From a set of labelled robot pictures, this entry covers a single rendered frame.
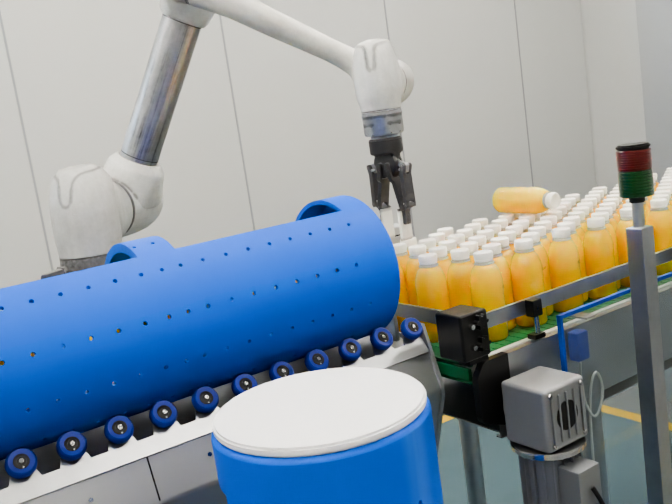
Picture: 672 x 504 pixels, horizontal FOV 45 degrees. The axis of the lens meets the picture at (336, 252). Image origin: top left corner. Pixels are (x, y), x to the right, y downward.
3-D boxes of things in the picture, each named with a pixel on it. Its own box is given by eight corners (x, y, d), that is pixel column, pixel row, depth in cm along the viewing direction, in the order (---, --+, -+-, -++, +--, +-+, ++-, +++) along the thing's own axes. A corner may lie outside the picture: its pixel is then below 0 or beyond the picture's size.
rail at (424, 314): (352, 307, 190) (350, 294, 189) (355, 306, 190) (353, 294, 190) (474, 331, 157) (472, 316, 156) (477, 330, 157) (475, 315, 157)
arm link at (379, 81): (400, 107, 176) (411, 105, 188) (391, 33, 173) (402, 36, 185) (352, 114, 179) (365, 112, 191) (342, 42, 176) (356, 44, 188)
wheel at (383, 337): (364, 334, 157) (368, 329, 156) (383, 328, 159) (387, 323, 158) (376, 354, 155) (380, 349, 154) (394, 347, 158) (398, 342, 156)
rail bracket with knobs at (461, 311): (433, 362, 158) (427, 311, 156) (461, 352, 162) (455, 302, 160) (469, 372, 150) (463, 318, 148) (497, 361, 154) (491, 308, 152)
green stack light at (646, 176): (612, 198, 158) (609, 173, 157) (632, 192, 161) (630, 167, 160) (641, 198, 152) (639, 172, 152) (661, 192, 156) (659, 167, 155)
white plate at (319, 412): (413, 355, 119) (414, 363, 119) (224, 382, 119) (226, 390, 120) (440, 428, 92) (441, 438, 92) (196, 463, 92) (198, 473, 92)
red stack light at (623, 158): (609, 172, 157) (608, 152, 156) (630, 167, 160) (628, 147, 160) (639, 172, 152) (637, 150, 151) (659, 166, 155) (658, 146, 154)
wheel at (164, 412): (144, 408, 133) (146, 403, 131) (169, 399, 135) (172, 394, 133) (154, 433, 131) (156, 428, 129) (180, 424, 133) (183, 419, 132)
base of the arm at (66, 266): (30, 285, 202) (26, 263, 201) (113, 266, 216) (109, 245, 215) (59, 290, 188) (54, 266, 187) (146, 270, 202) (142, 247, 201)
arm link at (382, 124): (377, 111, 176) (381, 139, 177) (410, 106, 181) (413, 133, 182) (353, 114, 183) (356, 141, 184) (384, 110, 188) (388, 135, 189)
